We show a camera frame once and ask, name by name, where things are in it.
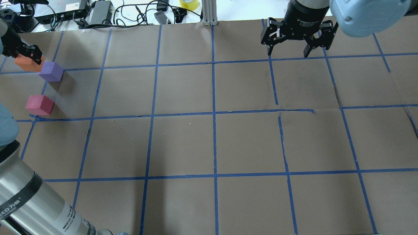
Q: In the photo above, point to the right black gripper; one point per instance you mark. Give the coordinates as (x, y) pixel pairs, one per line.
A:
(303, 18)

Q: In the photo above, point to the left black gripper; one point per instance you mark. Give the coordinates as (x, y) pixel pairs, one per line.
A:
(12, 41)

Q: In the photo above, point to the orange foam cube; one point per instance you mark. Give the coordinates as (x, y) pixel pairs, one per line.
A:
(27, 64)

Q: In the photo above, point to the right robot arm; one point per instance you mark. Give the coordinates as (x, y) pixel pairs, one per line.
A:
(361, 18)

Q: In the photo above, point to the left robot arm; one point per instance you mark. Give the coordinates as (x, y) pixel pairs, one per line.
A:
(29, 206)

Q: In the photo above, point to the purple foam cube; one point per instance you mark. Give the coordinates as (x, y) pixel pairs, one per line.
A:
(51, 72)

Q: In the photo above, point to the black power strip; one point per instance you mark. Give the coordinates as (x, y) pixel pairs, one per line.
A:
(61, 9)

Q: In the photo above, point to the pink foam cube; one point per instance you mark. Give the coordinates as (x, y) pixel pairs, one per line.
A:
(39, 105)

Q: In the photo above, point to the black power adapter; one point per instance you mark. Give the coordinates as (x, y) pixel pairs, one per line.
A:
(102, 12)

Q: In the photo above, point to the yellow tape roll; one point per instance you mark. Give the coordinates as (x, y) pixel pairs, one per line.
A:
(189, 4)

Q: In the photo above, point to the aluminium frame post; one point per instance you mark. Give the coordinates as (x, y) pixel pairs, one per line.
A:
(209, 13)

